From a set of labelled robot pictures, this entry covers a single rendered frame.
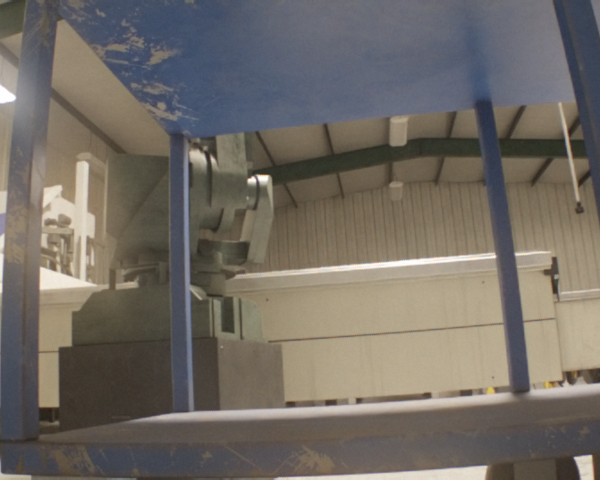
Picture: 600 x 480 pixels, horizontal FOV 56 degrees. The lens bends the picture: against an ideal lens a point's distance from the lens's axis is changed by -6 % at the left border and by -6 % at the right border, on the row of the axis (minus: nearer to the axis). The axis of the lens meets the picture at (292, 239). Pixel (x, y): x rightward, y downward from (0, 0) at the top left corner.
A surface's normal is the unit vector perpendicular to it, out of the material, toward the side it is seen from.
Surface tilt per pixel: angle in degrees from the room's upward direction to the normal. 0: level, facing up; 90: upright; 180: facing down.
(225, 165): 79
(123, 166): 90
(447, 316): 90
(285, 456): 90
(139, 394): 90
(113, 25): 180
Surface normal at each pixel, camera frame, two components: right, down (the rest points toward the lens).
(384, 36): 0.06, 0.97
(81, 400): -0.31, -0.20
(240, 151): 0.33, -0.41
